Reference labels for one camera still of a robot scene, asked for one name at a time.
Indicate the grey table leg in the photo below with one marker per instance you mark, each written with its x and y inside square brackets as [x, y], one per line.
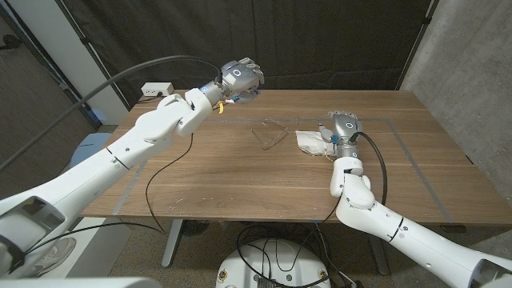
[378, 256]

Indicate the white paper tissue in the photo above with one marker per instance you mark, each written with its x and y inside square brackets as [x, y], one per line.
[310, 142]

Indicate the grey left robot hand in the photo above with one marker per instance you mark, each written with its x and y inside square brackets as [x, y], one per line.
[240, 78]

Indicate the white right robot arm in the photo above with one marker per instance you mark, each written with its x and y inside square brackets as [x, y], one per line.
[400, 232]

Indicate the grey sneaker shoe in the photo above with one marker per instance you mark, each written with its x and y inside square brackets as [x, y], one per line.
[52, 256]

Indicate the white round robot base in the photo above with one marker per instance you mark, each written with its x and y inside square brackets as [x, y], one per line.
[280, 260]

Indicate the white table leg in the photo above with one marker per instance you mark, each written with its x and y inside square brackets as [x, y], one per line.
[172, 244]

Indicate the light blue round stool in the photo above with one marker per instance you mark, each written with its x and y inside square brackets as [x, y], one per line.
[84, 154]

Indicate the black round floor fan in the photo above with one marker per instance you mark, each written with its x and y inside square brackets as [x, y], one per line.
[194, 228]

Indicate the clear plastic bag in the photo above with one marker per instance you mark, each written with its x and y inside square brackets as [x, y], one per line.
[272, 141]

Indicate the black backdrop stand pole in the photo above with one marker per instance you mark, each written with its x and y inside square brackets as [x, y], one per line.
[89, 46]
[418, 40]

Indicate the black wall hook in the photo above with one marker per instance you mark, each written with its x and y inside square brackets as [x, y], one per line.
[9, 41]

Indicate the white power strip box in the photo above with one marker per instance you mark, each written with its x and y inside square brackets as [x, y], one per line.
[157, 89]

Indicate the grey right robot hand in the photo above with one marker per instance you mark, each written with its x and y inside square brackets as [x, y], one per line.
[346, 128]

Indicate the black diagonal wall strip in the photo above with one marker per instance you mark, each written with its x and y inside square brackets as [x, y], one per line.
[48, 66]

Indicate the black fabric backdrop curtain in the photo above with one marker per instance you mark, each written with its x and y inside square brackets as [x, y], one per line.
[320, 40]

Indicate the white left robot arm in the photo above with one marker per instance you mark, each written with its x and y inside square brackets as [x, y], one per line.
[120, 148]

